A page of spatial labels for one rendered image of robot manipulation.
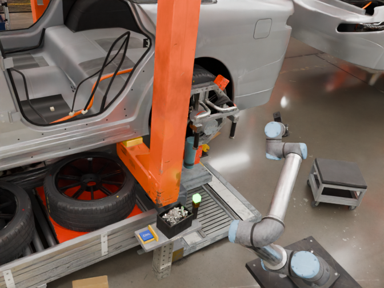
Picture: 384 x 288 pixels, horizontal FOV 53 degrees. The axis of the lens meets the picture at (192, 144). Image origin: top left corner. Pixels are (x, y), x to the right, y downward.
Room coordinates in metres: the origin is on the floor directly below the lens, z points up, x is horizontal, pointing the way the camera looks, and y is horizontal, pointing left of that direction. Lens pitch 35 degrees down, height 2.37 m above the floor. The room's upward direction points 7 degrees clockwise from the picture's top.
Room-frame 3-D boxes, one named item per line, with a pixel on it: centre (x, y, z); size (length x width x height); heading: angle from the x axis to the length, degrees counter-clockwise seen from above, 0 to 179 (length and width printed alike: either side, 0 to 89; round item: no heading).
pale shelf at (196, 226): (1.76, 0.08, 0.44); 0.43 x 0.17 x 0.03; 128
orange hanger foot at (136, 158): (2.24, 0.36, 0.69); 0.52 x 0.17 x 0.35; 38
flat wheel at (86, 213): (2.11, 0.70, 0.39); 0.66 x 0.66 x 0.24
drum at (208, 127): (2.53, -0.06, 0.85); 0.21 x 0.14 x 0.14; 38
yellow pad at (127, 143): (2.38, 0.47, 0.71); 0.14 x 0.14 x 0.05; 38
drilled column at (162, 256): (1.74, 0.10, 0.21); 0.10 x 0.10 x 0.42; 38
